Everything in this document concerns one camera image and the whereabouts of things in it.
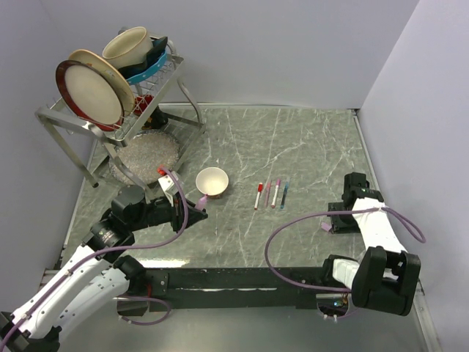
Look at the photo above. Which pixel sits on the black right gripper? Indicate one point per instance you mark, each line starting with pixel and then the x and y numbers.
pixel 340 227

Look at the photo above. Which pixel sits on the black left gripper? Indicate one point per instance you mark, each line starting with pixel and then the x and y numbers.
pixel 178 213

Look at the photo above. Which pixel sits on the blue pen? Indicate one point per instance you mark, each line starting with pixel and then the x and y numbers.
pixel 284 194

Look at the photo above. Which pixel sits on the white pen red cap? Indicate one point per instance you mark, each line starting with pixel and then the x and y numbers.
pixel 258 195

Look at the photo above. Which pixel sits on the white pen red tip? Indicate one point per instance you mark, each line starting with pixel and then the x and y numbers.
pixel 275 194

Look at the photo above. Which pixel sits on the red crayon pen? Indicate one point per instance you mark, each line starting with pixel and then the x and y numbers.
pixel 267 193

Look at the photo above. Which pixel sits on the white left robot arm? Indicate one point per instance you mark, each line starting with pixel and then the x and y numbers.
pixel 97 272

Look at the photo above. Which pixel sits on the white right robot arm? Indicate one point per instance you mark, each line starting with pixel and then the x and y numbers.
pixel 386 278

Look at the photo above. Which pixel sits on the lilac block cap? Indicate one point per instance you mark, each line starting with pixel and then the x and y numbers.
pixel 327 227

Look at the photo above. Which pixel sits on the white paper cup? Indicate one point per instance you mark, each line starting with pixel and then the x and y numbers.
pixel 212 181

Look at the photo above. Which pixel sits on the glass textured plate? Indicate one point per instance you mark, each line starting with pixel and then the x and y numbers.
pixel 147 152

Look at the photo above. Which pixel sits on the steel dish rack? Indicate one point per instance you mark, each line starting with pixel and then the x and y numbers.
pixel 61 116

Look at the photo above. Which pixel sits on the red object in rack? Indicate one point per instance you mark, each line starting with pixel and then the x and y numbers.
pixel 141 104

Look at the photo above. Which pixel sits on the blue rimmed dish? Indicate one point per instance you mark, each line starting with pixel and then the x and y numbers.
pixel 153 62

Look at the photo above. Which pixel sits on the red rimmed white plate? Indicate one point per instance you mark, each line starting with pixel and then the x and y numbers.
pixel 88 94

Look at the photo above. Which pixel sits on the cream ceramic bowl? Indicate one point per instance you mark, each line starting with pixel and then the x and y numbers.
pixel 128 48

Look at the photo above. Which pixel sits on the beige plate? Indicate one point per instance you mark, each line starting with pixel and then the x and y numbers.
pixel 111 74

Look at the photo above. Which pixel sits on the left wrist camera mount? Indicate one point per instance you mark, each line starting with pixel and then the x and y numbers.
pixel 170 183

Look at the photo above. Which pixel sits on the black base frame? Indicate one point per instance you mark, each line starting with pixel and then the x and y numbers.
pixel 225 288

